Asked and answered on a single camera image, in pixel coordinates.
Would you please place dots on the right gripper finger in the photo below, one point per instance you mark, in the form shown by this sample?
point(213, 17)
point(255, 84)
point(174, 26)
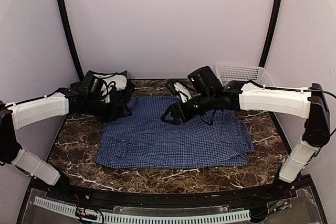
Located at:
point(169, 114)
point(172, 121)

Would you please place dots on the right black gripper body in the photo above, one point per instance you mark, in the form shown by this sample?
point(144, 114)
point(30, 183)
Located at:
point(204, 104)

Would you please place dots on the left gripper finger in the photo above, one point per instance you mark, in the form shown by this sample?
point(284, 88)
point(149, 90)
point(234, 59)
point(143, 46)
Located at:
point(126, 113)
point(128, 107)

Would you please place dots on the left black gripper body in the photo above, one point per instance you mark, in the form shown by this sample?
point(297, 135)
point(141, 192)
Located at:
point(107, 113)

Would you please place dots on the white and green raglan shirt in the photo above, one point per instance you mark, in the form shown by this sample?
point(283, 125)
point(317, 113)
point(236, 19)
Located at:
point(117, 79)

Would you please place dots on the blue checkered shirt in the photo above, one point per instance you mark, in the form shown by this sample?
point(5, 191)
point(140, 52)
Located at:
point(142, 140)

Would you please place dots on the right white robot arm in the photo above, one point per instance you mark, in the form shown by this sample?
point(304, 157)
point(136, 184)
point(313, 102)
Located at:
point(306, 103)

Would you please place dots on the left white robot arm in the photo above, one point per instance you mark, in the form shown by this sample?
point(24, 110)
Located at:
point(27, 128)

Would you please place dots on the white plastic laundry basket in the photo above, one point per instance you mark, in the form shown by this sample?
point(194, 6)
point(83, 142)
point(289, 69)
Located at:
point(228, 72)

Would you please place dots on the dark green plaid garment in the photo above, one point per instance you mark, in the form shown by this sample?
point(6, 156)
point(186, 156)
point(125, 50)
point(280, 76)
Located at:
point(124, 94)

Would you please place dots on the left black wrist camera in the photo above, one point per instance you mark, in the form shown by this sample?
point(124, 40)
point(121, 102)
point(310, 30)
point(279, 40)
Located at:
point(95, 86)

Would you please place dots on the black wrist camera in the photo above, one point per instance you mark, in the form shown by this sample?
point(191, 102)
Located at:
point(204, 82)
point(95, 86)

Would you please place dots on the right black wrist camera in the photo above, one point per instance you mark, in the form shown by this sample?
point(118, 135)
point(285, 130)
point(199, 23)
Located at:
point(204, 82)

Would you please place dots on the white slotted cable duct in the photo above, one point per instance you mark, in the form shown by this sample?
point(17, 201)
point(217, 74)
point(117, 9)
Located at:
point(144, 215)

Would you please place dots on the black curved front rail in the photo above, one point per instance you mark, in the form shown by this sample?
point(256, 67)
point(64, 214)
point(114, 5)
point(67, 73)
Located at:
point(248, 198)

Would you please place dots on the left black frame post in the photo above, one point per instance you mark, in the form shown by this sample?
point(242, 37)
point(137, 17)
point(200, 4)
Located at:
point(69, 38)

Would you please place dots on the black frame post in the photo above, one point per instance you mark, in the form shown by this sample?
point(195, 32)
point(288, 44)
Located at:
point(69, 38)
point(270, 33)

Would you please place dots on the right black frame post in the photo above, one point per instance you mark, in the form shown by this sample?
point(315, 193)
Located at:
point(270, 33)

